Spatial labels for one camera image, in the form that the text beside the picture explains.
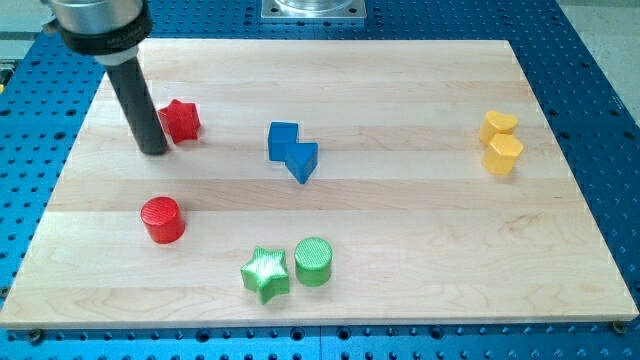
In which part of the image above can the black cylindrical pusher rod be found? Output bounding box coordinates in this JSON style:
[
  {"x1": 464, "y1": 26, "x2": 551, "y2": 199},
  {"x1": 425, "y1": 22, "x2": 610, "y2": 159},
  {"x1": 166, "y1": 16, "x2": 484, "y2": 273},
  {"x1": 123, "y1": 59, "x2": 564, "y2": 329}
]
[{"x1": 105, "y1": 57, "x2": 168, "y2": 155}]

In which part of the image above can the red star block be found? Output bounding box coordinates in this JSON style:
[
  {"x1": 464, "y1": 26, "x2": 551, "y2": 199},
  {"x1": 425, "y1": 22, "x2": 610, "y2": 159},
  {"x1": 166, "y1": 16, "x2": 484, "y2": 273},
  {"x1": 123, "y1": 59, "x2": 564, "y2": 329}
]
[{"x1": 158, "y1": 99, "x2": 201, "y2": 144}]

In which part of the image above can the green star block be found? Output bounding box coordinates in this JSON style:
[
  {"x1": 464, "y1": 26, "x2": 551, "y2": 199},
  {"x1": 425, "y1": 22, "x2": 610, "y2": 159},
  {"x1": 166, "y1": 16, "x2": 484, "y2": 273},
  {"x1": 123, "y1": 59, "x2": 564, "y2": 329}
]
[{"x1": 240, "y1": 246, "x2": 290, "y2": 305}]

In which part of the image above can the blue perforated table plate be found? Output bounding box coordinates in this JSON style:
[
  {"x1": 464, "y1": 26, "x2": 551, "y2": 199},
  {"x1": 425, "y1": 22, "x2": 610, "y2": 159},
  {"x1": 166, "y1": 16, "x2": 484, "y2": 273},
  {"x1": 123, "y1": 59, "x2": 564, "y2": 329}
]
[{"x1": 1, "y1": 1, "x2": 639, "y2": 359}]

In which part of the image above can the red cylinder block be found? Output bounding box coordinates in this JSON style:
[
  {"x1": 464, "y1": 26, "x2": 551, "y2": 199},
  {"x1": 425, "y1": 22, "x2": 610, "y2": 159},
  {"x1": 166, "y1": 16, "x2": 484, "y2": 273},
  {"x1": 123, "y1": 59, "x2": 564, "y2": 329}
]
[{"x1": 140, "y1": 196, "x2": 186, "y2": 244}]

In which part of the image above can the blue cube block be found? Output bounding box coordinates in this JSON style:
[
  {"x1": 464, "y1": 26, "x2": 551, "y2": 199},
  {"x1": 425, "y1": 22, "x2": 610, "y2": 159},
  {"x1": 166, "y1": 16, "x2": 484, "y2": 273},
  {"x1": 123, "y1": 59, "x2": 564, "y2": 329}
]
[{"x1": 267, "y1": 121, "x2": 299, "y2": 162}]

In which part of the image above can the blue triangle block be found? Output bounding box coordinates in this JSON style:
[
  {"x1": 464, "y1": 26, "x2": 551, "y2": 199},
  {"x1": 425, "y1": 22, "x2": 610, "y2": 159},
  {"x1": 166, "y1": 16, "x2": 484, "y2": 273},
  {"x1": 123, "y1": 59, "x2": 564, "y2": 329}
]
[{"x1": 284, "y1": 142, "x2": 319, "y2": 184}]

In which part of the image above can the light wooden board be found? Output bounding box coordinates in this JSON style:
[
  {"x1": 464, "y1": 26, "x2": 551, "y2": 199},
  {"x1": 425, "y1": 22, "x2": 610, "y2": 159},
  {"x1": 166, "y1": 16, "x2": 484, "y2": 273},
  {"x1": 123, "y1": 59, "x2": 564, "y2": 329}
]
[{"x1": 1, "y1": 39, "x2": 638, "y2": 329}]

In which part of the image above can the green cylinder block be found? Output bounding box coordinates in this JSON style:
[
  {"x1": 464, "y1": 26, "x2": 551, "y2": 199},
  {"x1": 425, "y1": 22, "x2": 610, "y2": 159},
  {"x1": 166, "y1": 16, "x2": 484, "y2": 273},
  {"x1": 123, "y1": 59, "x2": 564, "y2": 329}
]
[{"x1": 294, "y1": 237, "x2": 333, "y2": 287}]

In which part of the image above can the yellow heart block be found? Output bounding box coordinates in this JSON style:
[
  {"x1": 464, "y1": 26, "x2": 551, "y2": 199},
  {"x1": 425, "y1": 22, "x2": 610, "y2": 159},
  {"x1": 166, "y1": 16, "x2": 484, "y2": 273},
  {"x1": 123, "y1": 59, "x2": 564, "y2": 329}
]
[{"x1": 478, "y1": 110, "x2": 519, "y2": 145}]

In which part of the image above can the yellow hexagon block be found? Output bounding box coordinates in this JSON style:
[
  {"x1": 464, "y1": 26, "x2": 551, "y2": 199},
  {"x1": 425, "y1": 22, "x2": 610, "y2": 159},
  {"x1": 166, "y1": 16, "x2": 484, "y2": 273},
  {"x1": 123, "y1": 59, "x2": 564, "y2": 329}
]
[{"x1": 482, "y1": 133, "x2": 524, "y2": 175}]

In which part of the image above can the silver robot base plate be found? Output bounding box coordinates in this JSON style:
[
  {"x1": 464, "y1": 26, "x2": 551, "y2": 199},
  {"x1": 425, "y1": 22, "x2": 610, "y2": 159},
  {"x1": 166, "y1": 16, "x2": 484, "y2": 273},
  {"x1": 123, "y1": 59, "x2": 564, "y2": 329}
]
[{"x1": 261, "y1": 0, "x2": 367, "y2": 20}]

